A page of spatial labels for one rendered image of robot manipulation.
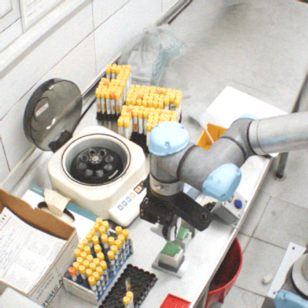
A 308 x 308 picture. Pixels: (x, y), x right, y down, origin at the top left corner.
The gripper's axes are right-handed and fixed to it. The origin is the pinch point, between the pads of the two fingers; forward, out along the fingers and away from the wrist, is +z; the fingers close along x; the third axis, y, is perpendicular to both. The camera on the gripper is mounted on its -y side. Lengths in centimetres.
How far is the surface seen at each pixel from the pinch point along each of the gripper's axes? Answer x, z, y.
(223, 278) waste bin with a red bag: -39, 78, -8
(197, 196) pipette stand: -24.1, 12.1, 3.6
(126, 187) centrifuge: -13.2, 5.0, 20.2
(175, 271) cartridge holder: 2.6, 10.9, -2.4
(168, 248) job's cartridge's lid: 0.2, 4.8, 1.0
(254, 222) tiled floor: -89, 101, -6
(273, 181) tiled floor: -119, 101, -6
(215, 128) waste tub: -45.1, 4.6, 7.2
